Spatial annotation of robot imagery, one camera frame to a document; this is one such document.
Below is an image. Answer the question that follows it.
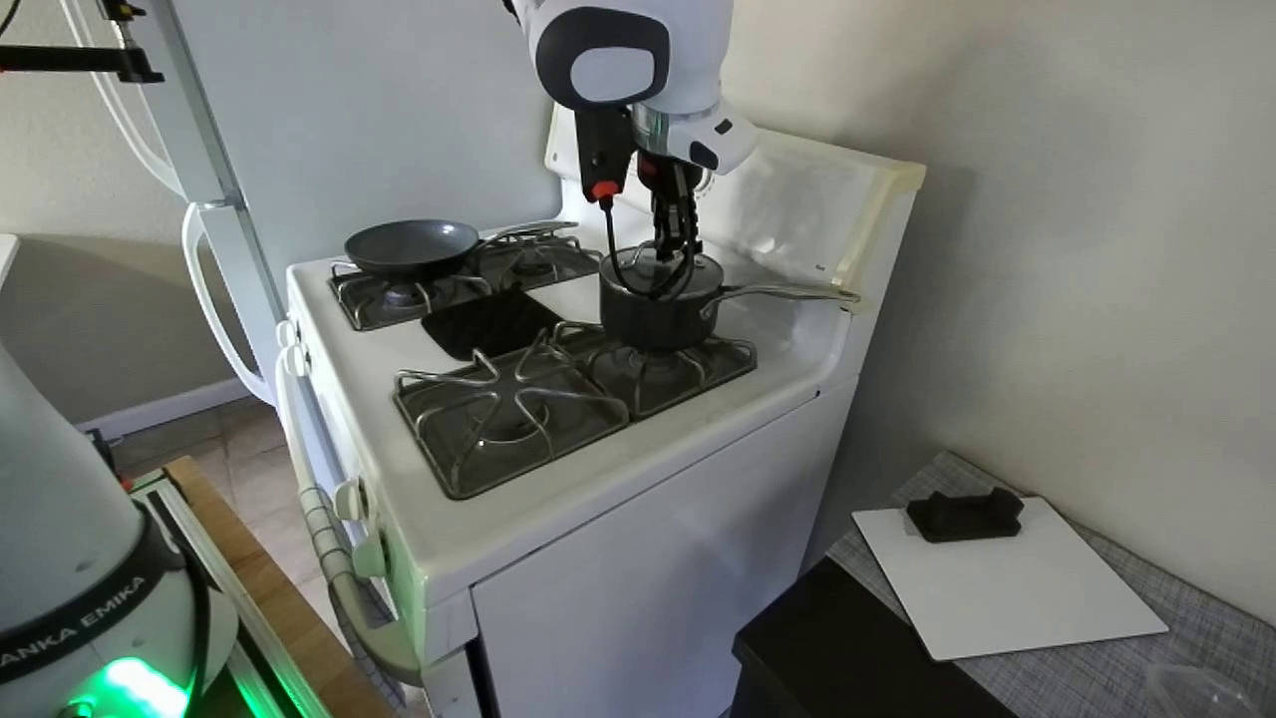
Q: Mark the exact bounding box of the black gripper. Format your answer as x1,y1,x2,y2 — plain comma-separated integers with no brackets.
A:
640,150,704,258

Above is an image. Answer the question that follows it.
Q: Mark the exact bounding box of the clear glass pot lid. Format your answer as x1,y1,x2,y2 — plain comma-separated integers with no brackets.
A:
604,246,723,298

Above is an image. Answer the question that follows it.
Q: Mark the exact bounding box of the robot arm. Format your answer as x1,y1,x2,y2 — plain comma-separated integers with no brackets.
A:
504,0,753,258

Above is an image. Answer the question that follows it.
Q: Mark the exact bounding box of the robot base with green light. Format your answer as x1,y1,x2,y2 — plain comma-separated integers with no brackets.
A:
0,351,236,718

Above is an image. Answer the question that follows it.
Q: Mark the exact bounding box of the black oven mat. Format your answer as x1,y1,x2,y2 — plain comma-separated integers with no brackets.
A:
424,290,557,358

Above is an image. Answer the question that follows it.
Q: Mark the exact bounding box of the black saucepan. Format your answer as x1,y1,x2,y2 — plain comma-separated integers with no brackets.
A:
597,253,843,354

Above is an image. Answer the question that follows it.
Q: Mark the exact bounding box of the left black burner grate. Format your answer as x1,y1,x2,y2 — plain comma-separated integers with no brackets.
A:
329,218,604,331

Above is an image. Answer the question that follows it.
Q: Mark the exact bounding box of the black burner grate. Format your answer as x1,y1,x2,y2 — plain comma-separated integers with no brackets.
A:
329,218,604,331
395,324,759,501

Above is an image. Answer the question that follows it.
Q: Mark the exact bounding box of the right black burner grate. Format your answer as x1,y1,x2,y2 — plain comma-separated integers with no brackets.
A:
395,324,759,501

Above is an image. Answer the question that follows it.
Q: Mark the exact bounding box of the grey frying pan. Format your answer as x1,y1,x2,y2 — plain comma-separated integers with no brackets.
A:
345,218,478,276

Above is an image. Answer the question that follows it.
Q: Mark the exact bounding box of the white gas stove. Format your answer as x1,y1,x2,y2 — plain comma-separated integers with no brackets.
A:
280,132,925,718

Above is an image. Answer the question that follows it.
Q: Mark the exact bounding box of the white refrigerator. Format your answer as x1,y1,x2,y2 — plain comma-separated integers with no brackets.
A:
56,0,557,395

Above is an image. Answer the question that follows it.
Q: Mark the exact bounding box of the black clamp on board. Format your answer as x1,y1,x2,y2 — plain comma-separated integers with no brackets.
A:
907,489,1025,542

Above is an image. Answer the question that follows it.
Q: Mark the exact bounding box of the black box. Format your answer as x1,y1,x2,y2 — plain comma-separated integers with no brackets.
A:
729,558,1015,718

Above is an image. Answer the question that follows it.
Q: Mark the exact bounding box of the white board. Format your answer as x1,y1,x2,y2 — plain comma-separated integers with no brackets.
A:
854,500,1167,663

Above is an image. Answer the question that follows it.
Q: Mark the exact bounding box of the wooden cart top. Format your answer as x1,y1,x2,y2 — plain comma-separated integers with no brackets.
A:
161,459,395,718

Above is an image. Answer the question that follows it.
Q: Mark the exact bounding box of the black cable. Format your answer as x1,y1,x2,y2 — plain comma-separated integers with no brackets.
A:
597,195,704,304

